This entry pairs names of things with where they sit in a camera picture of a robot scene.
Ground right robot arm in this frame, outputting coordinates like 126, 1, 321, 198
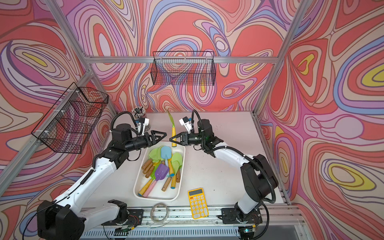
170, 117, 279, 218

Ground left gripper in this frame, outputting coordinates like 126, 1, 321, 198
123, 131, 166, 154

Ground green shovel wooden handle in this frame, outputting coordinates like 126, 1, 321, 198
142, 148, 161, 174

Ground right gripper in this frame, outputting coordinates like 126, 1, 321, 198
170, 132, 206, 146

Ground green shovel yellow handle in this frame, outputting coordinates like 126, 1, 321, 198
167, 111, 177, 148

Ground black wire basket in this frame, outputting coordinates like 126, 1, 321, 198
151, 51, 216, 86
31, 83, 109, 154

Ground black wire basket back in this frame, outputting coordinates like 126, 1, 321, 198
151, 51, 216, 86

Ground metal pen cup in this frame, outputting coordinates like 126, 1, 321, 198
132, 107, 150, 133

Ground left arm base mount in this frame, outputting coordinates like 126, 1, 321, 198
102, 209, 144, 228

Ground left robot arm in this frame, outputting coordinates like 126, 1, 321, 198
37, 124, 167, 240

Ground coiled grey cable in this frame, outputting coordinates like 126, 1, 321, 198
149, 202, 170, 223

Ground purple shovel pink handle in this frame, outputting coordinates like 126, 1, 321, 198
143, 164, 169, 198

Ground light blue shovel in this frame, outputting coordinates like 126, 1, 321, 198
161, 146, 175, 177

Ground white storage tray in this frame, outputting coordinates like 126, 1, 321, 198
134, 142, 186, 202

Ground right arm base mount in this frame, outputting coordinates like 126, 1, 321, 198
218, 208, 263, 226

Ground green shovel blue-tip handle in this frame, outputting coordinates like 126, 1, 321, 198
171, 152, 183, 189

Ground green shovel in tray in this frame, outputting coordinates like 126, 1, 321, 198
138, 162, 161, 197

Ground black wire basket left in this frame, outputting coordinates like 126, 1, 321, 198
31, 83, 109, 154

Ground yellow calculator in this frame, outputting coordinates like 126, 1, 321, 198
188, 188, 209, 220

